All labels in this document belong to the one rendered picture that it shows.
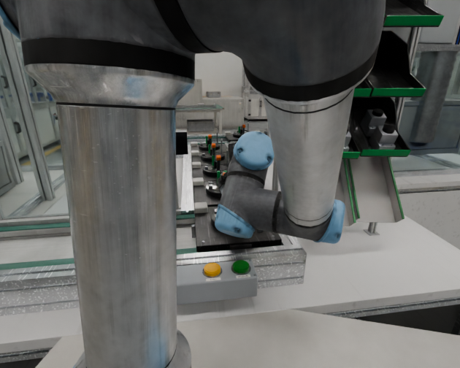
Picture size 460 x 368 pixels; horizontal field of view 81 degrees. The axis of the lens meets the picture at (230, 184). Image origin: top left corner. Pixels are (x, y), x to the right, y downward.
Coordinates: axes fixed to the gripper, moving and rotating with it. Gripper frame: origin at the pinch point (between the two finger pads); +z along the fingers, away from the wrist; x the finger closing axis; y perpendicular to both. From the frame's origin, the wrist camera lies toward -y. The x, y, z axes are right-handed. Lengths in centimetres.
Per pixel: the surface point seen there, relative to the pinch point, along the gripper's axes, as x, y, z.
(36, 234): -63, 8, 15
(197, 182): -10.2, -11.4, 30.8
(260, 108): 229, -473, 727
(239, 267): -2.0, 23.2, -12.6
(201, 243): -10.5, 16.2, -3.2
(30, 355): -51, 38, -4
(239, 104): 133, -409, 601
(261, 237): 6.6, 15.9, -2.7
